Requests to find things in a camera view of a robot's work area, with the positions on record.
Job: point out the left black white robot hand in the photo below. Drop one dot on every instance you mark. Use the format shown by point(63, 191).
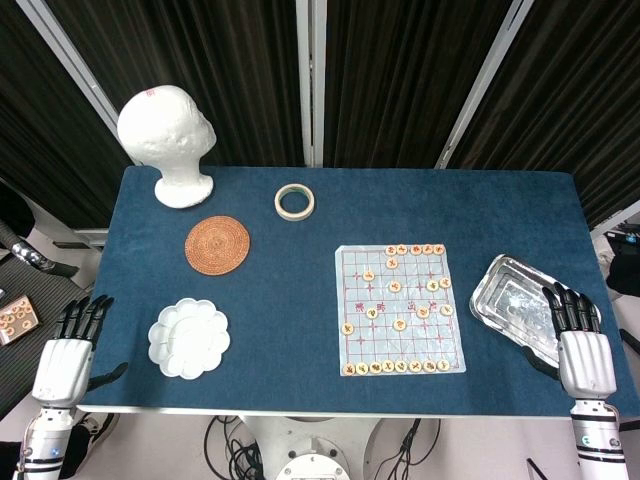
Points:
point(62, 365)

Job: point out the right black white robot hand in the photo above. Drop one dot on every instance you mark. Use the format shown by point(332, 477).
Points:
point(587, 360)

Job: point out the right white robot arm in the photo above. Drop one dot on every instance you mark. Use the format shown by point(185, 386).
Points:
point(597, 440)

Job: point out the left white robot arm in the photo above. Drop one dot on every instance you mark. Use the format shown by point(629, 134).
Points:
point(42, 440)

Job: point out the wooden box of chess pieces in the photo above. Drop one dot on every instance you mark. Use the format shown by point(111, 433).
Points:
point(17, 320)

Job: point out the plastic Chinese chess board sheet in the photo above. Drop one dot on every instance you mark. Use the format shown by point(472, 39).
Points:
point(400, 345)

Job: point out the rectangular shiny metal tray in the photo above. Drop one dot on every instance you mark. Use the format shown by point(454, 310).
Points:
point(510, 295)

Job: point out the white flower-shaped paint palette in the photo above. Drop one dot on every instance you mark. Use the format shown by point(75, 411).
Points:
point(187, 337)

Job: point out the round woven rattan coaster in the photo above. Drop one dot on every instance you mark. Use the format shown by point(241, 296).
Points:
point(217, 245)

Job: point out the blue felt table mat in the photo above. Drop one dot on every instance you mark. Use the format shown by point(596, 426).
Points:
point(280, 300)

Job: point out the white foam mannequin head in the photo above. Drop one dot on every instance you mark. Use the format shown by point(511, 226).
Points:
point(167, 132)

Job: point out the white robot torso base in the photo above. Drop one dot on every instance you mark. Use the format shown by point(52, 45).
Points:
point(310, 445)

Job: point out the beige masking tape roll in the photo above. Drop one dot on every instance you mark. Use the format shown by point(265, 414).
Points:
point(278, 201)

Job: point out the white metal frame post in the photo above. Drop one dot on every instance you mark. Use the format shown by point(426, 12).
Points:
point(311, 80)
point(80, 85)
point(482, 85)

